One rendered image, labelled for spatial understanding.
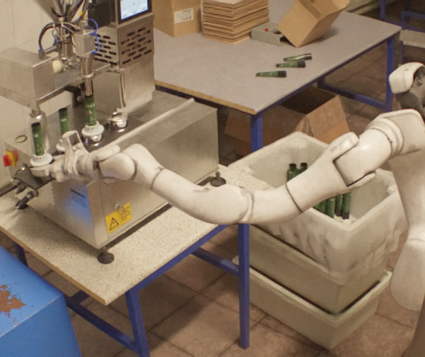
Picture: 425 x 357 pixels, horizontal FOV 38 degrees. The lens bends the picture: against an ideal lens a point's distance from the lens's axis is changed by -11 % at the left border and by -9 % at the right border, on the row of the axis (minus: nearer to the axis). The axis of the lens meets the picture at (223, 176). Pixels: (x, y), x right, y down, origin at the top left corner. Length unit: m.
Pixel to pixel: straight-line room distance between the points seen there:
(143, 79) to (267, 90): 0.91
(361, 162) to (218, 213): 0.33
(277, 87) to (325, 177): 1.64
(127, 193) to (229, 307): 1.07
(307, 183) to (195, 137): 0.80
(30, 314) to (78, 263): 0.27
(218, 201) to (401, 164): 0.46
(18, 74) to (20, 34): 1.56
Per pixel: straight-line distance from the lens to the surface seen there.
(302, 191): 1.47
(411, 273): 1.73
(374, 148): 1.46
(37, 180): 1.95
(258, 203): 1.49
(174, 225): 2.17
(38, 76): 1.99
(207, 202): 1.51
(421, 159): 1.60
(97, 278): 1.99
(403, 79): 1.54
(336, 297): 2.52
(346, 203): 2.67
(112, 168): 1.61
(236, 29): 3.62
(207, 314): 2.93
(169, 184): 1.55
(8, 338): 2.11
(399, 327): 2.89
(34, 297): 2.20
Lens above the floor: 2.01
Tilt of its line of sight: 32 degrees down
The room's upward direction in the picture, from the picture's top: 2 degrees counter-clockwise
